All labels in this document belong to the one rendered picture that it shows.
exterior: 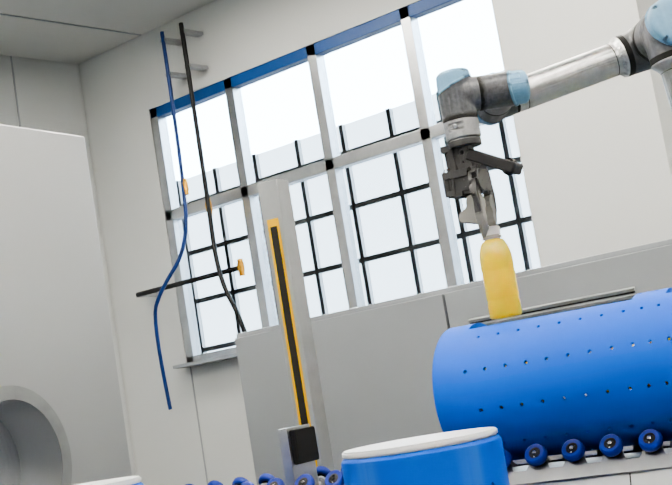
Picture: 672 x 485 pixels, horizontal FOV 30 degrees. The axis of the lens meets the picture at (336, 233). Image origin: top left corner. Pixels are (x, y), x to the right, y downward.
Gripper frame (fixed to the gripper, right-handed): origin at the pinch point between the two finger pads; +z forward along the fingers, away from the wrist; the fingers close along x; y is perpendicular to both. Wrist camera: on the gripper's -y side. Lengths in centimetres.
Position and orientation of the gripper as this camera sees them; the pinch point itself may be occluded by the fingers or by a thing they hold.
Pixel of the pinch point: (490, 230)
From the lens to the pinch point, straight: 265.4
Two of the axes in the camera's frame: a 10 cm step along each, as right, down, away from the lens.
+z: 1.7, 9.8, -1.2
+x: -4.9, -0.2, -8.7
